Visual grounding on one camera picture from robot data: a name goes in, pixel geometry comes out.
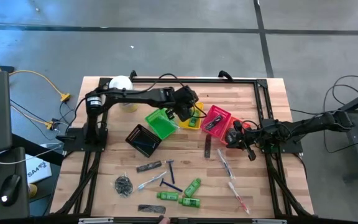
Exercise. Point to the orange plastic basket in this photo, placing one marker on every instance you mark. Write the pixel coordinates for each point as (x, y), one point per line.
(229, 122)

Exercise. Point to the black table clamp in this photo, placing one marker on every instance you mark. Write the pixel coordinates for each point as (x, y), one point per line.
(225, 74)
(132, 74)

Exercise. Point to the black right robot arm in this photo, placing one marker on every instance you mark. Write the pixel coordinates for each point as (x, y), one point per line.
(315, 123)

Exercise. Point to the yellow plastic basket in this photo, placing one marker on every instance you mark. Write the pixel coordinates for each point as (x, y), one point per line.
(183, 124)

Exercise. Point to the black plastic basket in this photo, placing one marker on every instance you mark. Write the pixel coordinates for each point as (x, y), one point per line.
(143, 135)

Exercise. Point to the black aluminium table frame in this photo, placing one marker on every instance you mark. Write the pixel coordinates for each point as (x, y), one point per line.
(213, 80)

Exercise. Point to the Lysol wipes canister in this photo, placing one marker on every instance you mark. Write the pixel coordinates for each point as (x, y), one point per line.
(121, 82)

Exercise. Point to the blue disposable razor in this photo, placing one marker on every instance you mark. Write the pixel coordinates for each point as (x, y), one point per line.
(170, 171)
(144, 144)
(170, 186)

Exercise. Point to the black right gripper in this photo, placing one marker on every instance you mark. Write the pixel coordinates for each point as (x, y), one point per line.
(250, 137)

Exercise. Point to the grey metal bracket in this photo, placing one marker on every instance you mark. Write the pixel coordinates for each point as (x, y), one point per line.
(95, 221)
(269, 221)

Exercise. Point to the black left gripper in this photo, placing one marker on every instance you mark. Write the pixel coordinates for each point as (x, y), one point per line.
(185, 98)

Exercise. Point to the small yellow round item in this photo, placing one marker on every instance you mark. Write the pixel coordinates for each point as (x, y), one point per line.
(32, 190)

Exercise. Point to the green plastic basket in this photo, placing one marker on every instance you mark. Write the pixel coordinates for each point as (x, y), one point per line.
(157, 124)

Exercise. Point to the black desk leg frame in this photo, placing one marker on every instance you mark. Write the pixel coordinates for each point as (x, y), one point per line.
(357, 146)

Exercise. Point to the dark side desk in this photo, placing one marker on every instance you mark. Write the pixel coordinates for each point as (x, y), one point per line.
(17, 161)

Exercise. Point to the blue toothbrush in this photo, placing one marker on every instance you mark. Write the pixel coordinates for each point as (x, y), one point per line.
(151, 180)

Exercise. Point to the red plastic basket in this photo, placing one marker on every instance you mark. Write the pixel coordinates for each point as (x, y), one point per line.
(221, 113)

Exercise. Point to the red wrapped toothbrush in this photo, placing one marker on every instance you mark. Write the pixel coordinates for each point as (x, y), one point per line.
(238, 197)

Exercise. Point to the black computer mouse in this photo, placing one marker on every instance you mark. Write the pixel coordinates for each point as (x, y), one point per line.
(10, 186)

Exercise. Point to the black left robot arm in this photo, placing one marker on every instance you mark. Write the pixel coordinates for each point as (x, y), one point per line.
(135, 95)

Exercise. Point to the green Pert shampoo bottle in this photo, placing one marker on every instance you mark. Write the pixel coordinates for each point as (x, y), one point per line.
(192, 187)
(167, 195)
(193, 121)
(190, 202)

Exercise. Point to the white printed paper box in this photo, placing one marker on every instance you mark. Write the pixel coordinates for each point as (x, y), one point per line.
(37, 171)

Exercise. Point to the person's hand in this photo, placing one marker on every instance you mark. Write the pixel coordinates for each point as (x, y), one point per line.
(164, 220)

